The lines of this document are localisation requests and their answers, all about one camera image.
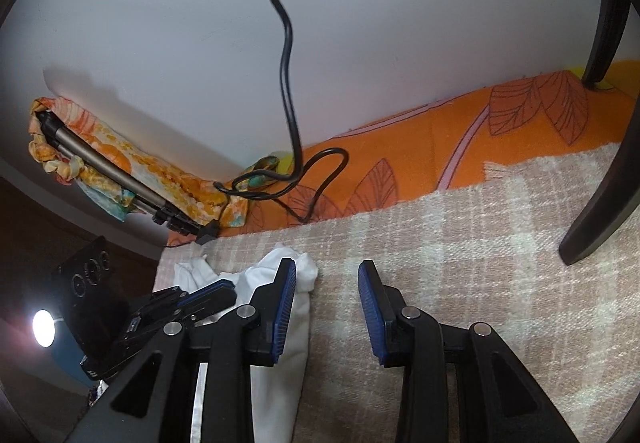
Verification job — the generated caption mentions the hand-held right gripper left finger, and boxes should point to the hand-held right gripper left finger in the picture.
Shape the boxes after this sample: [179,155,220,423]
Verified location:
[65,258,298,443]

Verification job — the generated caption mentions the small black tripod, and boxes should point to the small black tripod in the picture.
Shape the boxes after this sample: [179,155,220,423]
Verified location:
[559,0,640,266]

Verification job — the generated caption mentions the folded silver tripod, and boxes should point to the folded silver tripod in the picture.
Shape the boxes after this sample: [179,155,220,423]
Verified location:
[35,110,213,239]

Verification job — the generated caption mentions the white gooseneck lamp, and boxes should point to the white gooseneck lamp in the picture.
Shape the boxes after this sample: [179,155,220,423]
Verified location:
[31,309,57,348]

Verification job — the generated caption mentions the black power cable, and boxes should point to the black power cable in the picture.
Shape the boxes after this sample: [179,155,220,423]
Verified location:
[170,0,349,249]

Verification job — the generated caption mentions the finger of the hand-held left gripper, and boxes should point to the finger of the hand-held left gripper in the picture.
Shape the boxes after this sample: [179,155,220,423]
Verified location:
[172,279,237,324]

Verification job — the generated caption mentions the orange leaf-print bedsheet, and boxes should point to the orange leaf-print bedsheet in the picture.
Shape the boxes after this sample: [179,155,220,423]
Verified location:
[167,59,640,246]

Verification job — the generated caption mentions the white t-shirt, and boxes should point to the white t-shirt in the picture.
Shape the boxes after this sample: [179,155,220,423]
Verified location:
[174,243,319,443]

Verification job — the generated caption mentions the beige checkered blanket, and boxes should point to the beige checkered blanket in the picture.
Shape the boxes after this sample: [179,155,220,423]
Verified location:
[152,138,640,443]

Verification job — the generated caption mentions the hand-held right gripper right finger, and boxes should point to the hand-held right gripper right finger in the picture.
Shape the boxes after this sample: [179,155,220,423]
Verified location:
[358,260,583,443]

